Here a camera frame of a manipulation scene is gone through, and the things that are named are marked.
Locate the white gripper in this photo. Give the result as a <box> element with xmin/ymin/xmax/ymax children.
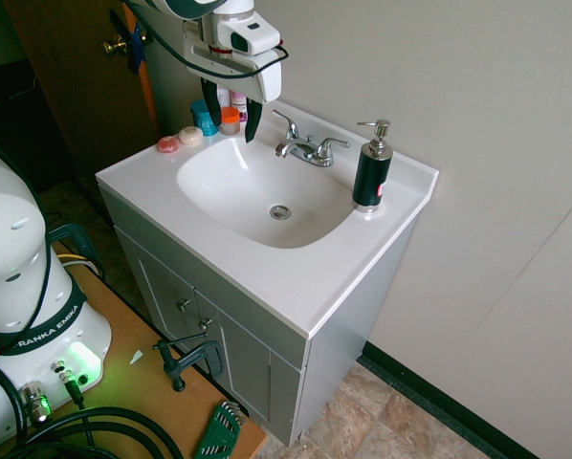
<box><xmin>181</xmin><ymin>22</ymin><xmax>284</xmax><ymax>144</ymax></box>

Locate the black sanitizer pump bottle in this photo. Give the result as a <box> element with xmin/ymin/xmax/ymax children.
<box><xmin>352</xmin><ymin>119</ymin><xmax>394</xmax><ymax>214</ymax></box>

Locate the orange lid clear jar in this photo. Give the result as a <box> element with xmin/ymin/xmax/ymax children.
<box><xmin>218</xmin><ymin>106</ymin><xmax>241</xmax><ymax>137</ymax></box>

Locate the white bottle pink label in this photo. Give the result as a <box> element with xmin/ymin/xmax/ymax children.
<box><xmin>217</xmin><ymin>86</ymin><xmax>252</xmax><ymax>126</ymax></box>

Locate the teal jar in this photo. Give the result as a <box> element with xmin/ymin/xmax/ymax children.
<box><xmin>190</xmin><ymin>98</ymin><xmax>220</xmax><ymax>138</ymax></box>

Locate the cream round soap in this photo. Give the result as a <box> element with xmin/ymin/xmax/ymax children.
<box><xmin>178</xmin><ymin>126</ymin><xmax>205</xmax><ymax>146</ymax></box>

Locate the white sink vanity top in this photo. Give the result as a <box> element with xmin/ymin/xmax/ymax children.
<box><xmin>95</xmin><ymin>98</ymin><xmax>441</xmax><ymax>341</ymax></box>

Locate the blue tape on door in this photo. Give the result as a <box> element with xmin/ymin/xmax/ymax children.
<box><xmin>108</xmin><ymin>10</ymin><xmax>154</xmax><ymax>75</ymax></box>

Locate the brass door knob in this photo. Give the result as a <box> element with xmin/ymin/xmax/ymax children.
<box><xmin>101</xmin><ymin>33</ymin><xmax>127</xmax><ymax>57</ymax></box>

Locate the brown wooden door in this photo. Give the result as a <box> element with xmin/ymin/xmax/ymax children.
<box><xmin>3</xmin><ymin>0</ymin><xmax>162</xmax><ymax>192</ymax></box>

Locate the grey vanity cabinet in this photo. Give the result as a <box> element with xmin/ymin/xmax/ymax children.
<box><xmin>98</xmin><ymin>185</ymin><xmax>416</xmax><ymax>448</ymax></box>

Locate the black C-clamp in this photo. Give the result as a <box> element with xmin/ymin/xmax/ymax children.
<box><xmin>152</xmin><ymin>334</ymin><xmax>225</xmax><ymax>393</ymax></box>

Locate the wooden robot mounting table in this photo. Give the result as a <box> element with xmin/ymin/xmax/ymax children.
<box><xmin>8</xmin><ymin>241</ymin><xmax>269</xmax><ymax>459</ymax></box>

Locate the green hex key set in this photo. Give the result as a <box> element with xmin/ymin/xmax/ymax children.
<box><xmin>190</xmin><ymin>401</ymin><xmax>244</xmax><ymax>459</ymax></box>

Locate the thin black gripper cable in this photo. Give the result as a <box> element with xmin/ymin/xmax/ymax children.
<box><xmin>122</xmin><ymin>0</ymin><xmax>290</xmax><ymax>80</ymax></box>

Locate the chrome two-handle faucet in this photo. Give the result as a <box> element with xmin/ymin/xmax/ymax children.
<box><xmin>271</xmin><ymin>109</ymin><xmax>351</xmax><ymax>168</ymax></box>

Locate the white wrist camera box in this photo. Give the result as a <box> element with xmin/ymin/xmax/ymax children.
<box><xmin>217</xmin><ymin>11</ymin><xmax>281</xmax><ymax>57</ymax></box>

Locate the thick black cable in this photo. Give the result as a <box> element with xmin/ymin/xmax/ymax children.
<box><xmin>0</xmin><ymin>353</ymin><xmax>187</xmax><ymax>459</ymax></box>

